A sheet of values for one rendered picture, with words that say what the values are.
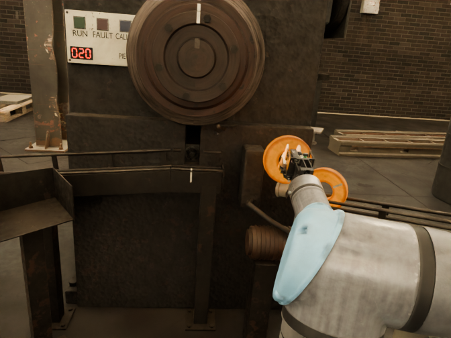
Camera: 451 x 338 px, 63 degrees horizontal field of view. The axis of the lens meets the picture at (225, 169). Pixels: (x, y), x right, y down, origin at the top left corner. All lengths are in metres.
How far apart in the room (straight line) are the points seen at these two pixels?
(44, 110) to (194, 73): 3.11
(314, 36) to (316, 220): 1.17
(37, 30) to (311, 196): 3.55
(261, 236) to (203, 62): 0.64
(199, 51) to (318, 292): 0.94
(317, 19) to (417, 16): 7.08
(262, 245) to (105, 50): 0.91
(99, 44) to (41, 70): 2.69
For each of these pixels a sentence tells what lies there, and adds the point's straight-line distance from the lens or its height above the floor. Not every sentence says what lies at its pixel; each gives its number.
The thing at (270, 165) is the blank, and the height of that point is 0.81.
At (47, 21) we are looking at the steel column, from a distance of 4.10.
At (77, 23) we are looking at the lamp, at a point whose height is 1.20.
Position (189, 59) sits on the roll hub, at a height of 1.11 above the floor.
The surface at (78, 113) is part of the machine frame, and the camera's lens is 1.54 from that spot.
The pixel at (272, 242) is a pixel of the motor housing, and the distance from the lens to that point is 1.36.
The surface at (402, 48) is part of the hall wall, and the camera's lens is 8.44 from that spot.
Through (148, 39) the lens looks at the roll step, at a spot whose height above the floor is 1.16.
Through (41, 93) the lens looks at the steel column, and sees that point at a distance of 4.18.
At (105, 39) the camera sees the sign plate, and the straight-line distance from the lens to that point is 1.48.
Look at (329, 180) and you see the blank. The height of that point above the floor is 0.75.
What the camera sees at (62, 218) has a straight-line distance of 1.27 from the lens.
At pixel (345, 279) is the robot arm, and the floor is 0.94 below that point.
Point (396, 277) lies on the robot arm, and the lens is 0.41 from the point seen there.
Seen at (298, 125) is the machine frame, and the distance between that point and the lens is 1.54.
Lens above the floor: 1.16
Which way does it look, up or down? 18 degrees down
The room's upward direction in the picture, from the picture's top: 4 degrees clockwise
